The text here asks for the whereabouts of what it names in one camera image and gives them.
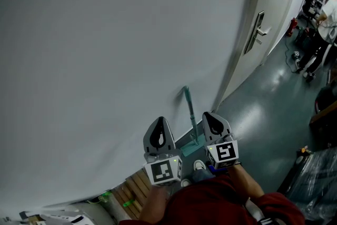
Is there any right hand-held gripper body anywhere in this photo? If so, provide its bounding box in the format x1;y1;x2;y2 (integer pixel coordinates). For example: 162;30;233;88
202;111;240;171

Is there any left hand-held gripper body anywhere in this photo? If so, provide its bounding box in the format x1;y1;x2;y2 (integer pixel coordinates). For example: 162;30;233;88
143;116;183;187

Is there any teal mop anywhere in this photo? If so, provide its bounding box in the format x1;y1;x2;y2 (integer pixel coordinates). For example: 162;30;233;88
180;85;209;158

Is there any person's left forearm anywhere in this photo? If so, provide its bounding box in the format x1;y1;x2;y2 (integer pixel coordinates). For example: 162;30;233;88
138;183;172;225

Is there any person's right forearm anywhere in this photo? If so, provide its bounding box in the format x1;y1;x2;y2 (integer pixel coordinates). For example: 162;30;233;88
225;164;265;204

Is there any person's blue jeans leg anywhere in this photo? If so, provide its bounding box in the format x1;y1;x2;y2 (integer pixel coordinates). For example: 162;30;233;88
191;168;216;184

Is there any wooden slatted bench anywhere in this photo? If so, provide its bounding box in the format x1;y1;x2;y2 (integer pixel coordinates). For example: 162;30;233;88
110;168;159;220

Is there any person's red sweater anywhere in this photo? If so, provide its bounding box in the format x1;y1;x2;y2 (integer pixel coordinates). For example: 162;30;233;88
120;175;306;225

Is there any plastic wrapped bundle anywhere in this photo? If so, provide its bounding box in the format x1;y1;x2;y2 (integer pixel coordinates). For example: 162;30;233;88
285;146;337;225

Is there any dark wooden cabinet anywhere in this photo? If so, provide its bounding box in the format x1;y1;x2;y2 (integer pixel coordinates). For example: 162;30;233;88
309;100;337;151

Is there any red fire extinguisher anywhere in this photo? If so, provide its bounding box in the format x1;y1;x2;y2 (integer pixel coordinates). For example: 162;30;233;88
286;17;299;38

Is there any black floor cable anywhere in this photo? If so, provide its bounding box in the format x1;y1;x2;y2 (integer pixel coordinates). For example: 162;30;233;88
284;37;304;74

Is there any silver door handle lock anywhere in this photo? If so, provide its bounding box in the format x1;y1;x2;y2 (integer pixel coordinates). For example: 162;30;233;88
244;10;271;55

